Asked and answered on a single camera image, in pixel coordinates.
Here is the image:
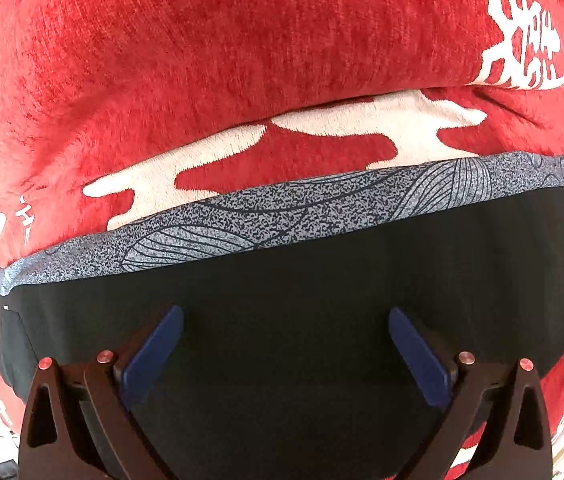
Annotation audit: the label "red blanket white characters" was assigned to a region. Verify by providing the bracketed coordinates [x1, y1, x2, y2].
[0, 0, 564, 479]

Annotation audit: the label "black pants grey waistband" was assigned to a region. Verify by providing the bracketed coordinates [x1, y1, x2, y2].
[0, 152, 564, 479]

